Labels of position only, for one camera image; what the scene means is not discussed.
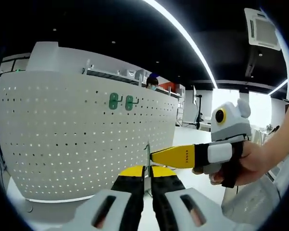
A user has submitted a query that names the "person's right hand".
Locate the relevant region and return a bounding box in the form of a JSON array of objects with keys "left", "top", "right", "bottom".
[{"left": 192, "top": 140, "right": 268, "bottom": 188}]

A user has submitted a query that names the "black tripod stand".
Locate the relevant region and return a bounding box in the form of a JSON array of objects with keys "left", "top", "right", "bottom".
[{"left": 183, "top": 85, "right": 205, "bottom": 129}]

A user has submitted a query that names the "white mesh office chair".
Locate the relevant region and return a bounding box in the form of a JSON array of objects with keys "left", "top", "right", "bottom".
[{"left": 221, "top": 173, "right": 281, "bottom": 217}]

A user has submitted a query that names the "white square pillar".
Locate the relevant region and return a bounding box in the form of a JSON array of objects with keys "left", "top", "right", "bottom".
[{"left": 26, "top": 41, "right": 60, "bottom": 72}]

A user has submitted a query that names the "ceiling air conditioner vent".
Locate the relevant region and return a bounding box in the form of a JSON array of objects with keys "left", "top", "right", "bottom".
[{"left": 244, "top": 8, "right": 281, "bottom": 51}]

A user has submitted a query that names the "short ceiling light strip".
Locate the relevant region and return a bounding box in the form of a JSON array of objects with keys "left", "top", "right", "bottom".
[{"left": 270, "top": 79, "right": 289, "bottom": 96}]

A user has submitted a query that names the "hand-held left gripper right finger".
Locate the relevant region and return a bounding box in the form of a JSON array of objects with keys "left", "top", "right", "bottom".
[{"left": 151, "top": 166, "right": 234, "bottom": 231}]

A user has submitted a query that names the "green hook assembly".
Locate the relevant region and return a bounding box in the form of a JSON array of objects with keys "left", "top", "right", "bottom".
[
  {"left": 124, "top": 95, "right": 139, "bottom": 112},
  {"left": 109, "top": 92, "right": 123, "bottom": 110},
  {"left": 144, "top": 141, "right": 155, "bottom": 198}
]

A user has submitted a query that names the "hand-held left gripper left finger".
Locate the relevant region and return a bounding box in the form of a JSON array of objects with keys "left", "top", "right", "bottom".
[{"left": 72, "top": 166, "right": 145, "bottom": 231}]

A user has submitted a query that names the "long ceiling light strip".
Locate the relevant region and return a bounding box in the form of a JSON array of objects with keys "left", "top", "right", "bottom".
[{"left": 144, "top": 0, "right": 219, "bottom": 89}]

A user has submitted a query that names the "white perforated mounting plate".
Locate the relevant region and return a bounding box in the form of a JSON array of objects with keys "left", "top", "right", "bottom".
[{"left": 0, "top": 71, "right": 179, "bottom": 202}]

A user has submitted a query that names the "metal shelf rack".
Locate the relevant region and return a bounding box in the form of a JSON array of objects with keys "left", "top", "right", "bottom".
[{"left": 81, "top": 60, "right": 184, "bottom": 97}]

